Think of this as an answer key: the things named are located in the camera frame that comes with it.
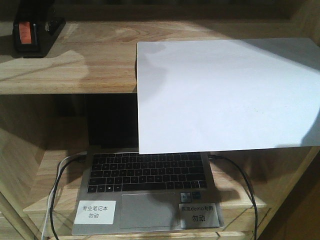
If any white paper sheet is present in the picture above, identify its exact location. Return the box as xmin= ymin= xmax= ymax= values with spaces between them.
xmin=136 ymin=37 xmax=320 ymax=154

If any black stapler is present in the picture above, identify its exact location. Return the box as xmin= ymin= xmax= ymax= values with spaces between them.
xmin=12 ymin=0 xmax=66 ymax=58

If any silver laptop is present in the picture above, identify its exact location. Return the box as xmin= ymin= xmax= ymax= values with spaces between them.
xmin=72 ymin=93 xmax=224 ymax=236

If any grey label sticker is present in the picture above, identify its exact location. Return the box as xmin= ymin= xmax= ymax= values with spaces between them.
xmin=179 ymin=203 xmax=220 ymax=229

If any white label sticker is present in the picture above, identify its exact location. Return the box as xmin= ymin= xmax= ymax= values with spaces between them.
xmin=74 ymin=200 xmax=116 ymax=225

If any wooden shelf unit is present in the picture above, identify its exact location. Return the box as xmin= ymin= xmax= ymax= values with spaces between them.
xmin=0 ymin=0 xmax=320 ymax=240

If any black braided laptop cable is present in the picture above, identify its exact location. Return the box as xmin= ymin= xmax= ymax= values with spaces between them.
xmin=208 ymin=154 xmax=260 ymax=240

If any black left laptop cable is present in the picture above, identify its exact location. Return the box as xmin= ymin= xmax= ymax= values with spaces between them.
xmin=49 ymin=154 xmax=87 ymax=240

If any white left laptop cable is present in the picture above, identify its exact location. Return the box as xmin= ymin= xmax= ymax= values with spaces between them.
xmin=41 ymin=153 xmax=87 ymax=240

